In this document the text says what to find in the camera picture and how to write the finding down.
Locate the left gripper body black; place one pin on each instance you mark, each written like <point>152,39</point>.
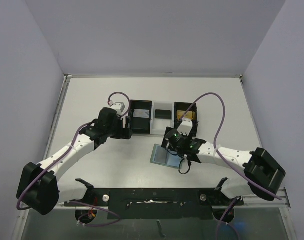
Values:
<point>125,129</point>

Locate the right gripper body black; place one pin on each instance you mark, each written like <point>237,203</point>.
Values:
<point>167,141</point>

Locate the green leather card holder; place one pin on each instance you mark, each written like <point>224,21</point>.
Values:
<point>164,157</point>

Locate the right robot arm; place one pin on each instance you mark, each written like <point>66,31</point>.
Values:
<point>258,172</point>

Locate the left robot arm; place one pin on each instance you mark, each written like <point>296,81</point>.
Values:
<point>39,187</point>

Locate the silver blue card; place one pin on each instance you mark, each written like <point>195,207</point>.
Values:
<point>141,113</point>

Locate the gold card in bin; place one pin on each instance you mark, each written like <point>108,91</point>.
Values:
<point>182,114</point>

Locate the black card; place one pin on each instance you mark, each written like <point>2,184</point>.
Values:
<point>162,114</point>

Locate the black left bin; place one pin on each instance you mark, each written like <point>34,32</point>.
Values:
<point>140,125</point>

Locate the black bin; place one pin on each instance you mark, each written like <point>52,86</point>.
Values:
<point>186,106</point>
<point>140,125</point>

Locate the white middle bin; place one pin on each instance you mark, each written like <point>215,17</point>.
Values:
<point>158,126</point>

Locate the black right bin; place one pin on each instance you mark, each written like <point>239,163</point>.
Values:
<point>186,106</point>

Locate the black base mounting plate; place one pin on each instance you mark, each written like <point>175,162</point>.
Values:
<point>155,203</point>

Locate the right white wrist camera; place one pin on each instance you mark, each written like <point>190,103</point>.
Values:
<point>185,127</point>

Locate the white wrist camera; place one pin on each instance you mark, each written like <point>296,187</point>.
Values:
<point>185,127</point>
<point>118,107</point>

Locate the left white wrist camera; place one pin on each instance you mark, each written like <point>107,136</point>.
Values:
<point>118,107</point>

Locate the aluminium front rail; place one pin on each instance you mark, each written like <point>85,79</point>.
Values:
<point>284,197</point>

